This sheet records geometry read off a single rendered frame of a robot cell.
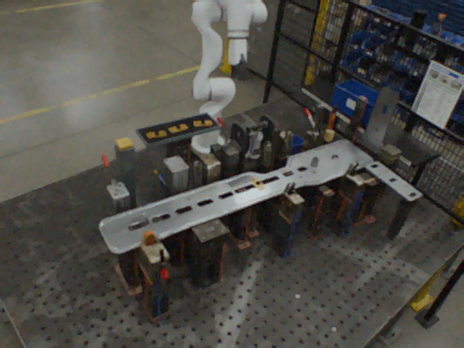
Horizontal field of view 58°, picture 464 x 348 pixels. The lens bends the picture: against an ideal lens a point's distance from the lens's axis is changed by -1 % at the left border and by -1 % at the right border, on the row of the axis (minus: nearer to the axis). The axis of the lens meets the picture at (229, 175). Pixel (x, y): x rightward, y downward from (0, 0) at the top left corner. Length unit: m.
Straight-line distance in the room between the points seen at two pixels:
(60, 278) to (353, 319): 1.25
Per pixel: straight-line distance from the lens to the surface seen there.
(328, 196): 1.96
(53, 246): 2.08
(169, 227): 1.67
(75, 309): 1.85
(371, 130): 2.34
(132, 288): 1.86
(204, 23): 2.14
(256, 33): 4.77
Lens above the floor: 2.21
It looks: 39 degrees down
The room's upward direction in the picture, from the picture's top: 7 degrees clockwise
